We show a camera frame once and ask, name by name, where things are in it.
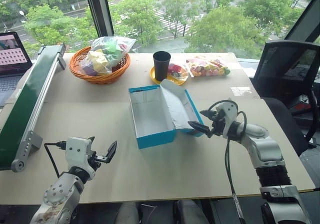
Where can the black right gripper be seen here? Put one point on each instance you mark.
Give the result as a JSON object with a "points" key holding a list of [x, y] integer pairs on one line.
{"points": [[219, 126]]}

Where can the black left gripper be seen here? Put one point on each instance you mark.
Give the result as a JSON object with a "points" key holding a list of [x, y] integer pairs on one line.
{"points": [[95, 162]]}

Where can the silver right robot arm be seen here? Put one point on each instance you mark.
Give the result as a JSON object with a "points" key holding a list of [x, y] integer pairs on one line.
{"points": [[267, 148]]}

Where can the blue cardboard box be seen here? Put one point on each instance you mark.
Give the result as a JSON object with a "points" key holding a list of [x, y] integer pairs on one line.
{"points": [[150, 113]]}

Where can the green conveyor belt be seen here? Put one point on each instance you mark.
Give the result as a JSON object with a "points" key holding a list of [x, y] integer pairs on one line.
{"points": [[22, 103]]}

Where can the clear plastic film piece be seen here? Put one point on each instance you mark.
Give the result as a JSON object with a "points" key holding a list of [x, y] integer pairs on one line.
{"points": [[240, 90]]}

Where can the yellow plate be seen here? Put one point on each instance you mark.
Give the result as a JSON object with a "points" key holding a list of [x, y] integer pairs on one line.
{"points": [[175, 80]]}

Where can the large clear bag of sweets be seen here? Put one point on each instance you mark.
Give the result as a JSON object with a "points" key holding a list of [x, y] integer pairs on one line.
{"points": [[207, 68]]}

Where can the small clear bag of sweets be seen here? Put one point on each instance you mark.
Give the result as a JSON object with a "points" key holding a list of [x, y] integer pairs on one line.
{"points": [[178, 71]]}

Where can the orange woven basket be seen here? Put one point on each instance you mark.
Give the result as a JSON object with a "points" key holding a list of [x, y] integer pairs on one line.
{"points": [[100, 77]]}

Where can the black plastic cup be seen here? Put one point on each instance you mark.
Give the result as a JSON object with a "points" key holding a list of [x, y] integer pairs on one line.
{"points": [[161, 66]]}

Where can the grey rounded shape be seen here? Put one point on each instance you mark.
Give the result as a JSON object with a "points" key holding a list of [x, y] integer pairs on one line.
{"points": [[130, 212]]}

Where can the clear bag of colourful items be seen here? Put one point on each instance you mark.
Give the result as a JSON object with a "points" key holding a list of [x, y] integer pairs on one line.
{"points": [[107, 53]]}

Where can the dark rounded shape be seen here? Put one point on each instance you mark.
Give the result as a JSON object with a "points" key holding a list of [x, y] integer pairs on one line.
{"points": [[190, 212]]}

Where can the black mesh office chair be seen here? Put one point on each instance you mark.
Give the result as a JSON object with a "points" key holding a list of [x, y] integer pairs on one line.
{"points": [[282, 66]]}

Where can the black and red case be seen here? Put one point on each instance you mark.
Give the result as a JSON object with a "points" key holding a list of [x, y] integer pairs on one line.
{"points": [[301, 106]]}

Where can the grey laptop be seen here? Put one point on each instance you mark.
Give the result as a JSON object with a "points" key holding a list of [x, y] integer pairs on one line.
{"points": [[11, 58]]}

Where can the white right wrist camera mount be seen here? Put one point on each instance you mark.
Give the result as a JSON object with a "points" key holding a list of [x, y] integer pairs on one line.
{"points": [[230, 113]]}

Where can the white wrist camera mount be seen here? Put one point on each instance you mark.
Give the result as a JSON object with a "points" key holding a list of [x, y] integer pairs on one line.
{"points": [[76, 150], [230, 113]]}

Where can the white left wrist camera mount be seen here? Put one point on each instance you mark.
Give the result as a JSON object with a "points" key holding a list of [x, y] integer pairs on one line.
{"points": [[76, 150]]}

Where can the black window frame pillar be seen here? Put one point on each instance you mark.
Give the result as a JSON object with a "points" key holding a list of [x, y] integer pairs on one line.
{"points": [[98, 8]]}

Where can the black slanted window frame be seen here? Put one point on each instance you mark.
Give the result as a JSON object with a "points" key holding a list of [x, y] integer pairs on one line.
{"points": [[303, 23]]}

